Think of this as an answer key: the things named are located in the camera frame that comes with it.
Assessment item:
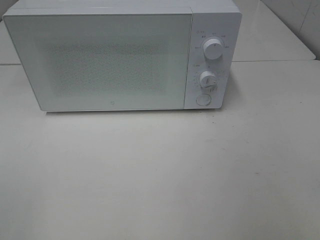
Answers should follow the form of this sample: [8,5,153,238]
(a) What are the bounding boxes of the white microwave door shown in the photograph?
[4,14,192,112]

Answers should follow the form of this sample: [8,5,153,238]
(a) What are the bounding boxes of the upper white power knob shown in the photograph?
[202,36,224,60]

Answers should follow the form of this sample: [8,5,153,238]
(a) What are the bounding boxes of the white microwave oven body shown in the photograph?
[2,0,242,111]

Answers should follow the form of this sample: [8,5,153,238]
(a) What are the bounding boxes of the round white door button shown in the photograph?
[196,94,212,106]

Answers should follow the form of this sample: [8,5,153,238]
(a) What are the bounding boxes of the white timer knob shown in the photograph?
[199,70,218,89]

